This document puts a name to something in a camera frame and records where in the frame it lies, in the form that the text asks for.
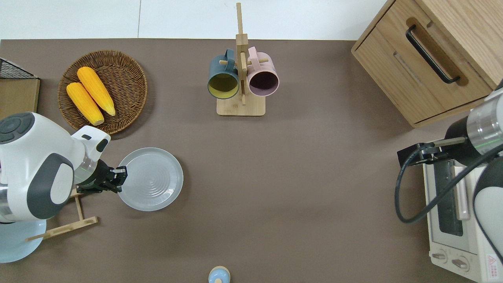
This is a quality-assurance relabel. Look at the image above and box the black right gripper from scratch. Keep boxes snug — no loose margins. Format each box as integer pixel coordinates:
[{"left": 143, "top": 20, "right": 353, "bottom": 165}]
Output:
[{"left": 397, "top": 142, "right": 452, "bottom": 167}]

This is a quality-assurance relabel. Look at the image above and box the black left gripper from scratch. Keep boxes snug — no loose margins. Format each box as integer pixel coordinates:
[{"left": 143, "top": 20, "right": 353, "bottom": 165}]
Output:
[{"left": 75, "top": 159, "right": 128, "bottom": 194}]

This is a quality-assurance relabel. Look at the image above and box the gray plate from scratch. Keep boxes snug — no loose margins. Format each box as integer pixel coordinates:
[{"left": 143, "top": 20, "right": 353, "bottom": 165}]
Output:
[{"left": 117, "top": 147, "right": 184, "bottom": 212}]

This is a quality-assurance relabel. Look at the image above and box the wooden plate rack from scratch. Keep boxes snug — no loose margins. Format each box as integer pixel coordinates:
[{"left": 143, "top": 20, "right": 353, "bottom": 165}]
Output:
[{"left": 27, "top": 189, "right": 99, "bottom": 241}]

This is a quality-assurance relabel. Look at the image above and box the light blue plate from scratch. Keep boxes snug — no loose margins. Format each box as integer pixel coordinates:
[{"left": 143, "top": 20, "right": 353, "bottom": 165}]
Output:
[{"left": 0, "top": 219, "right": 47, "bottom": 263}]

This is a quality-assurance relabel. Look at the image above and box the wooden mug rack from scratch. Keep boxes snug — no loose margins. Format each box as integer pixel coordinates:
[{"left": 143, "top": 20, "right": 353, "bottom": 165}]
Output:
[{"left": 217, "top": 3, "right": 270, "bottom": 117}]

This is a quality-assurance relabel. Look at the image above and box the yellow corn cob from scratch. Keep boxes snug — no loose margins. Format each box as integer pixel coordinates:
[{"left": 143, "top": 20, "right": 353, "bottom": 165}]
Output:
[
  {"left": 66, "top": 82, "right": 105, "bottom": 126},
  {"left": 77, "top": 66, "right": 116, "bottom": 116}
]

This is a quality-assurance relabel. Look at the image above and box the wooden cabinet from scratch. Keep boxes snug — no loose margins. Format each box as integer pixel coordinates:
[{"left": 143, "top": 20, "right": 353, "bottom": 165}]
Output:
[{"left": 351, "top": 0, "right": 503, "bottom": 128}]

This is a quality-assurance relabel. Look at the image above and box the white toaster oven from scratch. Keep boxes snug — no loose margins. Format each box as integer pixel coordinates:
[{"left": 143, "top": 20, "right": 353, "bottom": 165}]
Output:
[{"left": 422, "top": 159, "right": 503, "bottom": 283}]

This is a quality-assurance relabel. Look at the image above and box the brown wicker basket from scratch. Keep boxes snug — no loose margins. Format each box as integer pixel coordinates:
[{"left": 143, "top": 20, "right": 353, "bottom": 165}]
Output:
[{"left": 58, "top": 50, "right": 148, "bottom": 135}]

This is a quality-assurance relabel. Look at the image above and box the brown table mat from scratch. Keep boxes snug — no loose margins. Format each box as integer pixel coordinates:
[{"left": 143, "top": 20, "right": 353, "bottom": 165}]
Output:
[{"left": 0, "top": 38, "right": 503, "bottom": 283}]

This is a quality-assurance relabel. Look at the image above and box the light blue service bell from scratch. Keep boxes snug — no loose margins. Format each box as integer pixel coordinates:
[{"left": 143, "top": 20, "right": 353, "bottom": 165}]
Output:
[{"left": 208, "top": 266, "right": 231, "bottom": 283}]

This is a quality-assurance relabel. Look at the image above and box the dark blue mug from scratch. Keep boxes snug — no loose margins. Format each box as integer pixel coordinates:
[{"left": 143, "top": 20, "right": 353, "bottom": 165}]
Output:
[{"left": 207, "top": 49, "right": 240, "bottom": 99}]

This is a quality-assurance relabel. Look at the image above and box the pink mug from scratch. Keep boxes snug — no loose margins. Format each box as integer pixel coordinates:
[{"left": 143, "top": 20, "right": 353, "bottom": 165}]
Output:
[{"left": 247, "top": 46, "right": 280, "bottom": 97}]

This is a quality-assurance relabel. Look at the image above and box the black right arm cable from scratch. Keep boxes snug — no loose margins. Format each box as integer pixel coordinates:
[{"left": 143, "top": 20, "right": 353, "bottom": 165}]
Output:
[{"left": 395, "top": 141, "right": 503, "bottom": 224}]

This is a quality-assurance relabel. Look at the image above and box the white oven door handle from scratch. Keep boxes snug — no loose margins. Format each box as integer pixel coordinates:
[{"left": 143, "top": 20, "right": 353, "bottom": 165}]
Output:
[{"left": 454, "top": 165, "right": 470, "bottom": 221}]

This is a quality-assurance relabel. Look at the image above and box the black cabinet handle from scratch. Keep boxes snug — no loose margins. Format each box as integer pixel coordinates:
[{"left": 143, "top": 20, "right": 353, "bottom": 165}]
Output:
[{"left": 406, "top": 25, "right": 461, "bottom": 84}]

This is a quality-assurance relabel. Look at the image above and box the wire and wood shelf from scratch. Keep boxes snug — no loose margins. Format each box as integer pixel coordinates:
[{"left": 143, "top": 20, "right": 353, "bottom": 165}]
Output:
[{"left": 0, "top": 58, "right": 40, "bottom": 120}]

